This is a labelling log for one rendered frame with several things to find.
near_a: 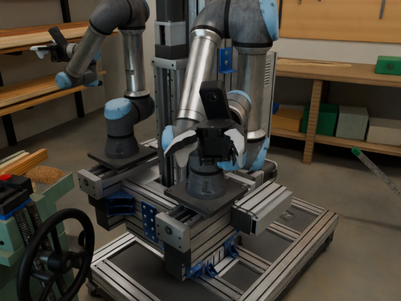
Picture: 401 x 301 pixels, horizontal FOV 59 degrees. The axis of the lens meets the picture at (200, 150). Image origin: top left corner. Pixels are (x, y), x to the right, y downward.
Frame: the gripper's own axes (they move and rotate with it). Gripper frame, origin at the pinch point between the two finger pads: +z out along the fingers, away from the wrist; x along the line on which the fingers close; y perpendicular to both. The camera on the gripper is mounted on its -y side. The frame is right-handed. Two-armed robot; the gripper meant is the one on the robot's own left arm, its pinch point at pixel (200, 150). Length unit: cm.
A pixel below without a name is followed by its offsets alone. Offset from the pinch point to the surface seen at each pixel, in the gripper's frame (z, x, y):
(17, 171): -34, 77, 22
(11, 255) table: -3, 55, 30
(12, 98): -193, 231, 32
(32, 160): -41, 77, 21
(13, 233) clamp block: -5, 54, 24
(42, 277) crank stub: 1, 42, 31
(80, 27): -288, 208, -16
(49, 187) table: -30, 63, 25
